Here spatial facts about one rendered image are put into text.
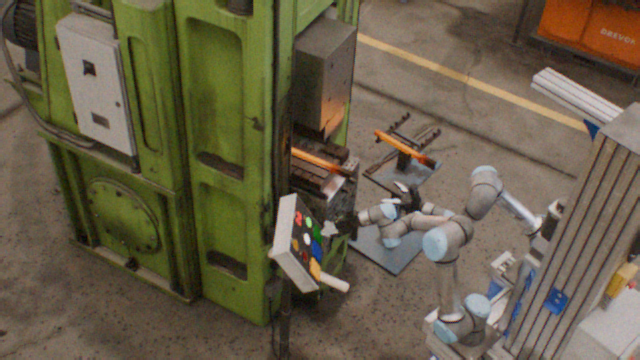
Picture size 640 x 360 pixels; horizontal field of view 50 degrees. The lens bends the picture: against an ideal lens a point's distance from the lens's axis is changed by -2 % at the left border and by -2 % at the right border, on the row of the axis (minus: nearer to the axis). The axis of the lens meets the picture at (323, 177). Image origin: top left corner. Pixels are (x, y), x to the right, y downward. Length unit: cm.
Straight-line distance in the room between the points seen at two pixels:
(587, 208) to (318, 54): 124
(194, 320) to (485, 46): 374
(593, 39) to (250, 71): 421
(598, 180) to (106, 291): 293
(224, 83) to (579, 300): 170
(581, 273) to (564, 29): 404
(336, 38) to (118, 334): 213
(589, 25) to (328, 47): 381
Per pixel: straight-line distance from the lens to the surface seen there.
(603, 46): 653
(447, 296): 288
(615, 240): 261
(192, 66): 306
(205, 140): 333
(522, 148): 548
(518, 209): 333
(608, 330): 291
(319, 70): 297
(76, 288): 442
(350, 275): 434
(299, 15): 291
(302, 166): 354
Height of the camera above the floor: 343
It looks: 44 degrees down
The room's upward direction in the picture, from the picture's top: 4 degrees clockwise
